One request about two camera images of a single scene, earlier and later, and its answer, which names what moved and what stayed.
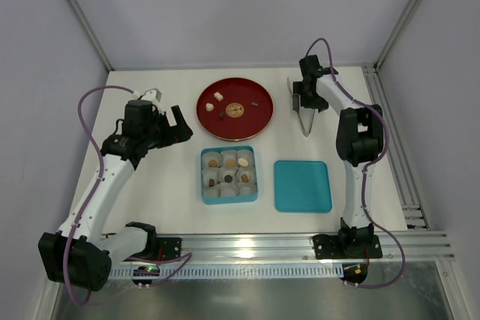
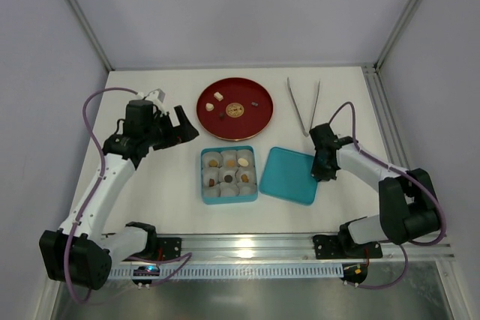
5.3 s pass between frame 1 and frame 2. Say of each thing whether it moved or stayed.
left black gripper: stayed
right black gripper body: moved
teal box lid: moved
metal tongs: stayed
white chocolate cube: stayed
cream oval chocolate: stayed
